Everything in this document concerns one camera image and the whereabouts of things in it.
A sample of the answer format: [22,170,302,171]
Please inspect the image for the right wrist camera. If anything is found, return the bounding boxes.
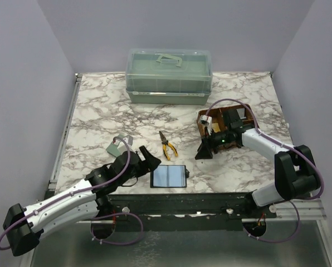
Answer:
[198,115,212,136]

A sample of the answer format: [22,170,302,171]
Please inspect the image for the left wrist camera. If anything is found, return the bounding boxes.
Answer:
[111,135,126,147]

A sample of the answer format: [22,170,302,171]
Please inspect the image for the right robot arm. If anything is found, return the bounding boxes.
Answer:
[195,108,321,218]

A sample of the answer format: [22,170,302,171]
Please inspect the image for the gold card in tray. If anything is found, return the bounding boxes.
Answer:
[212,123,221,132]

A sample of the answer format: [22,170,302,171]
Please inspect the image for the green plastic storage box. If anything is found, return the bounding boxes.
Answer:
[125,48,213,105]

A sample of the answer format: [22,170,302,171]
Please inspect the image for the yellow black pliers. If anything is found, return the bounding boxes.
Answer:
[159,131,178,161]

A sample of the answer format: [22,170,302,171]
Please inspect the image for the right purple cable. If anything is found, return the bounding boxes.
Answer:
[204,98,324,243]

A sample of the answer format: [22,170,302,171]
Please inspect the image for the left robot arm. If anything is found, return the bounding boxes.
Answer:
[2,146,161,256]

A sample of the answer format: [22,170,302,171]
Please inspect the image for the green snap wallet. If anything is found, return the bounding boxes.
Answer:
[106,135,134,157]

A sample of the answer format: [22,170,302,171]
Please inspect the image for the silver card in tray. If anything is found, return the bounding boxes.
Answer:
[237,108,247,120]

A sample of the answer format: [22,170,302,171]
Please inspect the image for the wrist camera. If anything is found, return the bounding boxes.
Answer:
[198,115,212,136]
[111,135,126,147]

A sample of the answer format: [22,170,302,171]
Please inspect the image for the black mounting rail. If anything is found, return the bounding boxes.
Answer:
[97,192,276,232]

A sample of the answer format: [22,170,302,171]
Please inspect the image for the brown wicker tray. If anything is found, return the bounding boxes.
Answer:
[197,105,255,151]

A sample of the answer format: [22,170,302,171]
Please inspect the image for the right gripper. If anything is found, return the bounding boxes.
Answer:
[195,127,231,160]

